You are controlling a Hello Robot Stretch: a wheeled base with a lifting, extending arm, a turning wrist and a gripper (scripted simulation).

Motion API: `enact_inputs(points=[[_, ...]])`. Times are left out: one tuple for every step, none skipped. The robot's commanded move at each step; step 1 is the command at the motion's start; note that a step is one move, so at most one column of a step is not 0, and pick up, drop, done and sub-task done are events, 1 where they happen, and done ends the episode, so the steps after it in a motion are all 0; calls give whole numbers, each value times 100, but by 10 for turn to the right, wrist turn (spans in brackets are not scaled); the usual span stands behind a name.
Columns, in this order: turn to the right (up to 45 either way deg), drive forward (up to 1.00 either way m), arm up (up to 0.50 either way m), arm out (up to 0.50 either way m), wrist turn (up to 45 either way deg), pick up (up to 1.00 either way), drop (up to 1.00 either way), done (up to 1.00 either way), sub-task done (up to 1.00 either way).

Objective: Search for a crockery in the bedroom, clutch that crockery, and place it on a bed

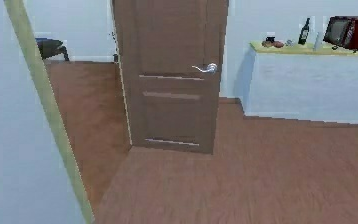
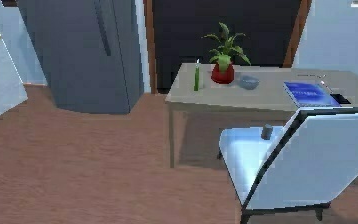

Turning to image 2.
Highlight green bottle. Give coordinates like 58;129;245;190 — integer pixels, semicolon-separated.
193;59;201;92

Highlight green plant in red pot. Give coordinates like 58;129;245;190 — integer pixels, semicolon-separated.
202;21;252;85

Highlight grey bowl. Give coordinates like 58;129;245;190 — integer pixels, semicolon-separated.
237;75;260;91

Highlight beige table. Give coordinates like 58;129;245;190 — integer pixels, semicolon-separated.
165;62;358;169

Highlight small grey cup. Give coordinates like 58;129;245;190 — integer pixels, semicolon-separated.
260;123;274;140

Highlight grey fridge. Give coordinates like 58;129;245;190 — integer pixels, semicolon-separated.
16;0;145;115

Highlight blue book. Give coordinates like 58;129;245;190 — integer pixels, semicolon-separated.
283;81;342;108

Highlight black flat device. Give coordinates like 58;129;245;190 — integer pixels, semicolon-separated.
330;93;352;105

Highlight white cupboard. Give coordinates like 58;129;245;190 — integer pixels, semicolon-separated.
0;4;29;124

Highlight dark fridge handle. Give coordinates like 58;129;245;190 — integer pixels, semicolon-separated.
93;0;113;57

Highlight white chair with black frame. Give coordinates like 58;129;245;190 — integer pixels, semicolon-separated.
216;106;358;224

